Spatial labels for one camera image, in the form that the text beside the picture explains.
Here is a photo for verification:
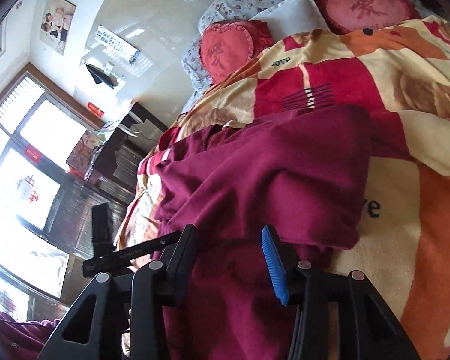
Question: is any maroon fleece garment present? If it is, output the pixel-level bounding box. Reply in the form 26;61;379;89
151;104;412;360

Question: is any purple sleeve left forearm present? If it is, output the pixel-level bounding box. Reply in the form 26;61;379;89
0;311;60;360

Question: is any dark wooden side table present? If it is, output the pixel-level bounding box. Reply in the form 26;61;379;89
90;102;168;205

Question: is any left red heart cushion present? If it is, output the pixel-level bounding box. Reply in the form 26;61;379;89
199;20;274;84

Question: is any red heart cushion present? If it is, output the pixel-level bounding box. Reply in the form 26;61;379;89
199;20;274;84
314;0;420;35

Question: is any red cream patterned blanket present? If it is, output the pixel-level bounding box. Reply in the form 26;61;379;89
117;16;450;359

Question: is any white pillow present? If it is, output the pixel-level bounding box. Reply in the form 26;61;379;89
251;0;328;41

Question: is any right red heart cushion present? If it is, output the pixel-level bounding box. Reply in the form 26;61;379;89
314;0;420;35

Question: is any window with wooden frame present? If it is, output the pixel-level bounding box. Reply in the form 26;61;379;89
0;63;107;323

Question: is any dark cloth on wall hook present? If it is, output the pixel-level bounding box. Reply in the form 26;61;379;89
86;63;119;89

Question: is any wall calendar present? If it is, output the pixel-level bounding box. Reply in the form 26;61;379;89
88;24;140;64

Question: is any wall photo poster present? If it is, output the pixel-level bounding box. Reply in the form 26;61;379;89
40;0;76;55

